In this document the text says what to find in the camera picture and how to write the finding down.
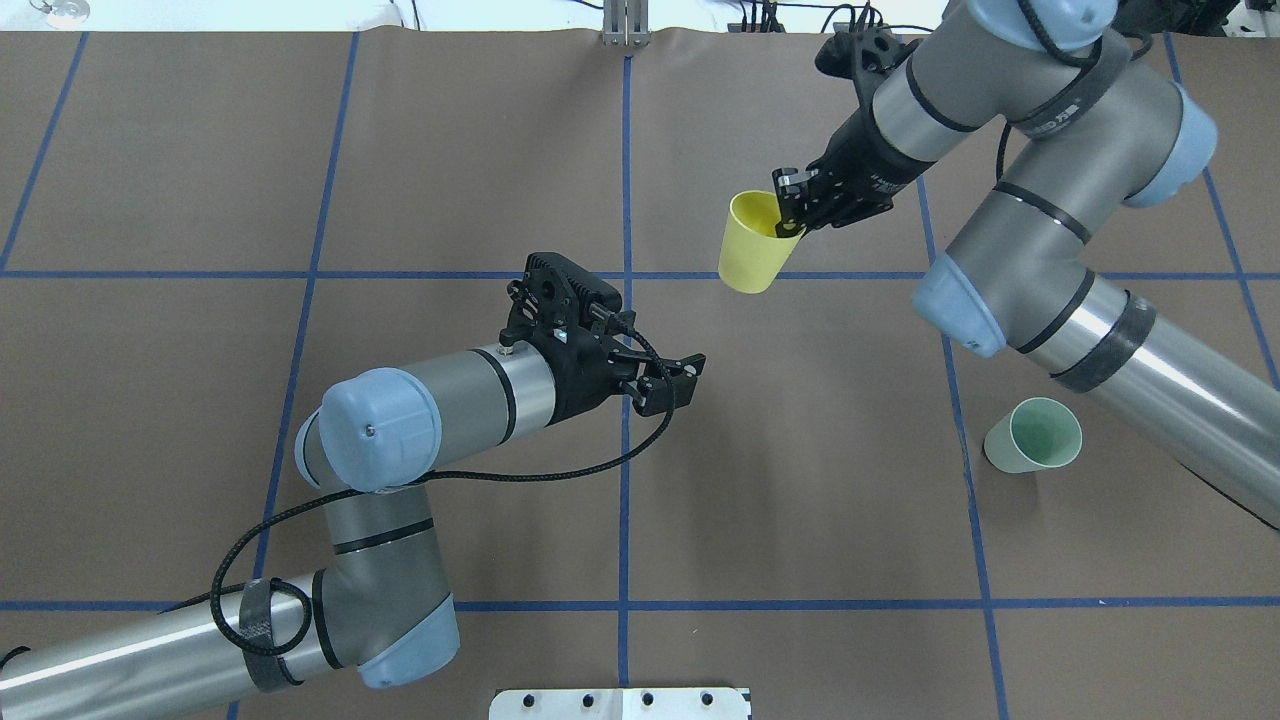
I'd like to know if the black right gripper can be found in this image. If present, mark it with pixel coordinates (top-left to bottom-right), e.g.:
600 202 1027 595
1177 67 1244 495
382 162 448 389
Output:
771 108 896 237

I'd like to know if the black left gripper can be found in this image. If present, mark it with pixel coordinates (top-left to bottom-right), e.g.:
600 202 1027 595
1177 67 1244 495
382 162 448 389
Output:
536 334 707 421

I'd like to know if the yellow plastic cup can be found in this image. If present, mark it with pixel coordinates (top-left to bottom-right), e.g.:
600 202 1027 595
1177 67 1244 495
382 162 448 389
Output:
717 190 806 293

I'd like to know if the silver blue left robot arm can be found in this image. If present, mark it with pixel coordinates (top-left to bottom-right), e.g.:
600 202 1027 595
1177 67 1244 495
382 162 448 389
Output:
3 331 707 719

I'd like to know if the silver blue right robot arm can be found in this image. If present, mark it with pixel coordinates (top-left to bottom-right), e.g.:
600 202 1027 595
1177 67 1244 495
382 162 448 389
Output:
772 1 1279 527

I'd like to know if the green plastic cup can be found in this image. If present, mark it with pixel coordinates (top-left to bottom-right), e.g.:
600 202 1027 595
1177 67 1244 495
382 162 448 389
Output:
982 397 1083 474

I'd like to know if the clear tape roll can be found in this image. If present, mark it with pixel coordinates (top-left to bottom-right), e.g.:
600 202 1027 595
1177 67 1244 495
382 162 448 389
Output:
28 0 91 31

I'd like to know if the aluminium frame post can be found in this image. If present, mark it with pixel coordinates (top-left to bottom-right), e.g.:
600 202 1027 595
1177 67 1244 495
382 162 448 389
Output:
599 0 652 47

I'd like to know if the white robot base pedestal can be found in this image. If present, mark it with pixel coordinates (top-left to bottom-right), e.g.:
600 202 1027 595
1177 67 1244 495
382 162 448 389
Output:
488 687 753 719

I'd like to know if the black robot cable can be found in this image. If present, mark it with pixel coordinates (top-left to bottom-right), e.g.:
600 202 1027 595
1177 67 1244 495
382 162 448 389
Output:
160 325 678 659

